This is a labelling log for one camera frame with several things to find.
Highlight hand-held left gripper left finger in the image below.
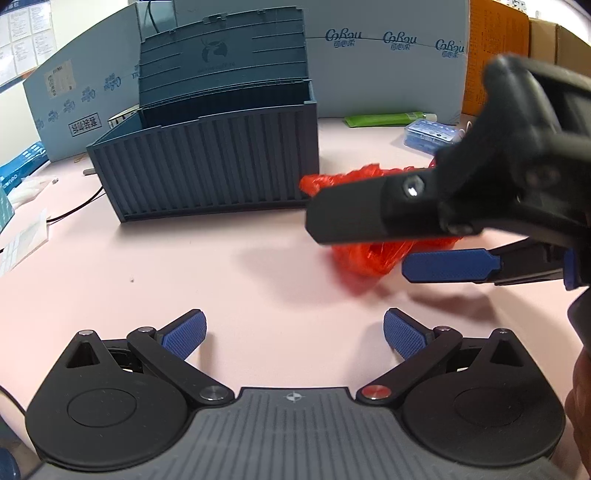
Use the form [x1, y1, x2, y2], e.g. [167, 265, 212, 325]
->
[67, 309, 234, 408]

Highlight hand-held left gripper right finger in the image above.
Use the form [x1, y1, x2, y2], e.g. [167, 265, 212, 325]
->
[355, 308, 523, 407]

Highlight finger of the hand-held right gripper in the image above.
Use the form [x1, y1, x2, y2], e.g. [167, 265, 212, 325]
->
[402, 237, 579, 291]
[305, 168, 468, 246]

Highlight red plastic bag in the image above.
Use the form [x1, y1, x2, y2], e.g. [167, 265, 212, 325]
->
[299, 162, 463, 278]

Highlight dark blue container storage box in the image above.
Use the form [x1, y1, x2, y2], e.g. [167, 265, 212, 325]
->
[87, 7, 320, 225]

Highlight person's right hand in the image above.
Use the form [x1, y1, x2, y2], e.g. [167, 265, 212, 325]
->
[565, 342, 591, 463]

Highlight orange cardboard box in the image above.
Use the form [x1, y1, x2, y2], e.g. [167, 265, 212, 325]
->
[462, 0, 530, 117]

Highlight green tube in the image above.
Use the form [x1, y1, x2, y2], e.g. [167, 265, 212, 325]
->
[344, 112, 437, 129]

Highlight brown cardboard box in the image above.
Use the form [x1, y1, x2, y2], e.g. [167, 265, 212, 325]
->
[529, 18, 591, 80]

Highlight clear plastic case blue contents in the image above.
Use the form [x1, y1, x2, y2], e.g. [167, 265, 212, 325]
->
[404, 120, 463, 156]

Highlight large light blue cardboard box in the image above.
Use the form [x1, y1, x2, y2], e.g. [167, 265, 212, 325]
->
[175, 0, 472, 121]

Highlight white paper sheet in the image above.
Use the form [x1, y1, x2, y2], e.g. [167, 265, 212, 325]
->
[0, 208, 50, 278]

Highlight white plastic wrap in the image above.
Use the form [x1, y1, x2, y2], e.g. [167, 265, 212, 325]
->
[6, 178, 49, 206]

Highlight teal tissue box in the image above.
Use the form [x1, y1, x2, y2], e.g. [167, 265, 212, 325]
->
[0, 187, 16, 232]

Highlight blue packet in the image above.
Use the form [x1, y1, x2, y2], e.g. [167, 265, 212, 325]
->
[0, 142, 48, 191]

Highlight light blue labelled cardboard box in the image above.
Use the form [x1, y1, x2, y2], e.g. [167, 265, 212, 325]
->
[23, 2, 145, 163]

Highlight thin black desk cable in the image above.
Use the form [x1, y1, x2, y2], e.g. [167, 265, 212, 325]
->
[45, 189, 108, 225]

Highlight wall notice papers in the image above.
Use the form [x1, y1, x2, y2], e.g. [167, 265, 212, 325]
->
[0, 0, 57, 88]

